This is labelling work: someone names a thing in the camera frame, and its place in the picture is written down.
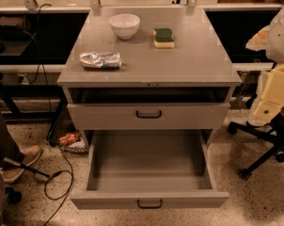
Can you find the black drawer handle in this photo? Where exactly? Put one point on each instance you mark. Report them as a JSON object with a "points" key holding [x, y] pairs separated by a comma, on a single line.
{"points": [[149, 204], [154, 115]]}

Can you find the grey drawer cabinet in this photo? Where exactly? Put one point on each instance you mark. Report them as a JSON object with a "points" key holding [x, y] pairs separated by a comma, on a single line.
{"points": [[196, 70]]}

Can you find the open grey middle drawer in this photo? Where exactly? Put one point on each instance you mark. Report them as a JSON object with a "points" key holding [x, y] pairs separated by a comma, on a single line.
{"points": [[167, 165]]}

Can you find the white ceramic bowl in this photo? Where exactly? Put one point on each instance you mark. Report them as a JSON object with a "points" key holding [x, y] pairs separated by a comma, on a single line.
{"points": [[125, 25]]}

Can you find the black office chair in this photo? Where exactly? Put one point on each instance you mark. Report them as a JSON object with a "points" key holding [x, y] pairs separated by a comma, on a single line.
{"points": [[275, 136]]}

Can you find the closed grey upper drawer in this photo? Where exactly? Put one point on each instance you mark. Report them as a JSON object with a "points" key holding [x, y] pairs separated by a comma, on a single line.
{"points": [[122, 116]]}

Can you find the black drawer handle upper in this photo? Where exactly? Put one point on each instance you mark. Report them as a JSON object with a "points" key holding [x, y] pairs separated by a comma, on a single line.
{"points": [[154, 115]]}

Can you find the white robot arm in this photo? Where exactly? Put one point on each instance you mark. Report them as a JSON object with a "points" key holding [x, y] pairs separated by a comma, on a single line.
{"points": [[270, 89]]}

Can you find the person leg dark trousers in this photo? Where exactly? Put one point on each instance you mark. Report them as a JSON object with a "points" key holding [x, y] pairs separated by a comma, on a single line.
{"points": [[8, 147]]}

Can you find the black drawer handle lower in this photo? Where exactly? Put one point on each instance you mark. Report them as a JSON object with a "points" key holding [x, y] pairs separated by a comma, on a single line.
{"points": [[149, 204]]}

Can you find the tan shoe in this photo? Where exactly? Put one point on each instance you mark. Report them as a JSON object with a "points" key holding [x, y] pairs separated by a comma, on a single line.
{"points": [[15, 167]]}

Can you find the green yellow sponge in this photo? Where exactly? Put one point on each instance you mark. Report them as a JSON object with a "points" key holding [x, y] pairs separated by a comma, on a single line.
{"points": [[163, 38]]}

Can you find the orange snack packet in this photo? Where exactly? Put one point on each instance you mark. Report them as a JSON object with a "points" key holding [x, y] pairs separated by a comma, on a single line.
{"points": [[68, 139]]}

